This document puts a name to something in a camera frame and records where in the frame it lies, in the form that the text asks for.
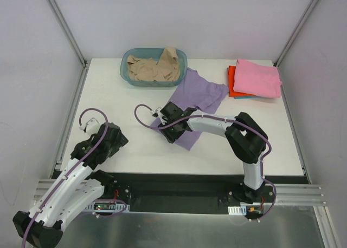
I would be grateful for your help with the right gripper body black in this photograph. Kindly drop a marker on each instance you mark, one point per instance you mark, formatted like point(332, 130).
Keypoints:
point(168, 122)

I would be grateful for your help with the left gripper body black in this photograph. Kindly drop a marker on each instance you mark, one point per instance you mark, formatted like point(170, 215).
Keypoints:
point(115, 139)

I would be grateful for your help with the purple t shirt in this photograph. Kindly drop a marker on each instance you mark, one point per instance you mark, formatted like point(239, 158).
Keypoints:
point(195, 91)

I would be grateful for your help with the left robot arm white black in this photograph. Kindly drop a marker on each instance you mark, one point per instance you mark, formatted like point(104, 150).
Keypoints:
point(75, 188)

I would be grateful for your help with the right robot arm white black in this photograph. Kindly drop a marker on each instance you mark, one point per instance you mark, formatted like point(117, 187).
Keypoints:
point(247, 140)

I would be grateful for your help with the beige t shirt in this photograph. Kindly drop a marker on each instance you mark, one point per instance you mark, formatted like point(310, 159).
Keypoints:
point(167, 69)

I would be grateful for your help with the teal plastic basket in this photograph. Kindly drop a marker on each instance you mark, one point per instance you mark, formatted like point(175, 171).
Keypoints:
point(155, 54)

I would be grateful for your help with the blue folded t shirt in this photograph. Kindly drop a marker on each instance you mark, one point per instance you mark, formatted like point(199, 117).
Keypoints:
point(249, 98)

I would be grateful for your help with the orange folded t shirt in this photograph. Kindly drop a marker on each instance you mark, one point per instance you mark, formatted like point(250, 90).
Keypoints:
point(232, 92)

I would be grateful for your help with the pink folded t shirt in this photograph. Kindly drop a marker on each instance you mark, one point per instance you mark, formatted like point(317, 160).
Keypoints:
point(255, 79)

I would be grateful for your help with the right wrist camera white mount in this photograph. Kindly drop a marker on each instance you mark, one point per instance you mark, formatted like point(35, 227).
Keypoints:
point(157, 113)

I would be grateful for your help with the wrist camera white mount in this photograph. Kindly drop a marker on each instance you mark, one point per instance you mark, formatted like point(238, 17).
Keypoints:
point(90, 127)
point(157, 113)

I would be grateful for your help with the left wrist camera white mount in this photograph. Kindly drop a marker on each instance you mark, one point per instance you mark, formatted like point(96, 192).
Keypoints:
point(90, 127)

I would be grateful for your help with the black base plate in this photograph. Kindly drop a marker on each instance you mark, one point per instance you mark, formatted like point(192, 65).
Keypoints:
point(181, 193)

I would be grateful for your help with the left grey cable duct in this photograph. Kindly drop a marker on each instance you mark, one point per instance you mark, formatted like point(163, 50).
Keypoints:
point(103, 207)

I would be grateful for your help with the grey cable duct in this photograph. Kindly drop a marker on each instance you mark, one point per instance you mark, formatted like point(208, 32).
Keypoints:
point(103, 207)
point(237, 210)

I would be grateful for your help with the right grey cable duct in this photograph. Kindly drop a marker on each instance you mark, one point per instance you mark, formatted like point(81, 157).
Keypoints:
point(237, 210)

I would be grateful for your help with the front aluminium rail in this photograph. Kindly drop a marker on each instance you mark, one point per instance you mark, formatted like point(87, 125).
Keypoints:
point(287, 194)

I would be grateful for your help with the left aluminium frame post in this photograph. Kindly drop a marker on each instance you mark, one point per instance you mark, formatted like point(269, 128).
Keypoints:
point(67, 31)

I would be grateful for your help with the aluminium frame post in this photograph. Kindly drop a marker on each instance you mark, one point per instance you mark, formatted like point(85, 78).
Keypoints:
point(67, 31)
point(296, 31)

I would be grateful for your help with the right aluminium frame post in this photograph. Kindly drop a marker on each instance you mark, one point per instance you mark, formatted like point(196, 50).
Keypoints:
point(296, 31)

